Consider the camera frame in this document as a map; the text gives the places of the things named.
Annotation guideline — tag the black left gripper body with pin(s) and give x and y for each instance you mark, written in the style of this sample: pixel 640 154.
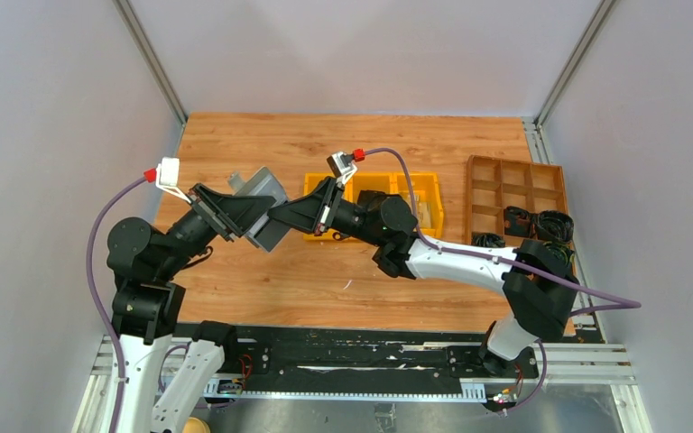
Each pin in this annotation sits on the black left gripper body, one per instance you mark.
pixel 207 216

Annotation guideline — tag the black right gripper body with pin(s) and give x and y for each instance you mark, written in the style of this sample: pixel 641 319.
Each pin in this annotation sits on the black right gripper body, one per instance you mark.
pixel 329 209

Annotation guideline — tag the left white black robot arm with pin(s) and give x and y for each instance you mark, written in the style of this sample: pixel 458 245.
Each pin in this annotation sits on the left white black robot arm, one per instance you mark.
pixel 146 306

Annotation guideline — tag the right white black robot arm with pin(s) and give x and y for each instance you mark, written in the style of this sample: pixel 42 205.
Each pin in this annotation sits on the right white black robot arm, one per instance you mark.
pixel 538 287

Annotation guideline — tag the dark rolled tie front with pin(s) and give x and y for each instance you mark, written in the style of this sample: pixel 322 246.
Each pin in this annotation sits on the dark rolled tie front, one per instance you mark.
pixel 488 240

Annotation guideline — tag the wooden compartment tray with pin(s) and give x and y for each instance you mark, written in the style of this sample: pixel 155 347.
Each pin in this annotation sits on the wooden compartment tray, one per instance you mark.
pixel 494 184

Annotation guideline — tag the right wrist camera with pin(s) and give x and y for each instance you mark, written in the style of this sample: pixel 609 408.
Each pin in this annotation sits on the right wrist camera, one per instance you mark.
pixel 343 166

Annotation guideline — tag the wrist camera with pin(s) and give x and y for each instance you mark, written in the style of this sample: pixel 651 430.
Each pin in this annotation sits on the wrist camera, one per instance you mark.
pixel 167 177
pixel 343 166

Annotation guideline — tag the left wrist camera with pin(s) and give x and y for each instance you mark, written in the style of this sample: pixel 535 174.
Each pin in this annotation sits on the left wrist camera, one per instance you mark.
pixel 167 177

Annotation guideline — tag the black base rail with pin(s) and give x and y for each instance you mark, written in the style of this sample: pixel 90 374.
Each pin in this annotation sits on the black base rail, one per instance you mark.
pixel 305 359

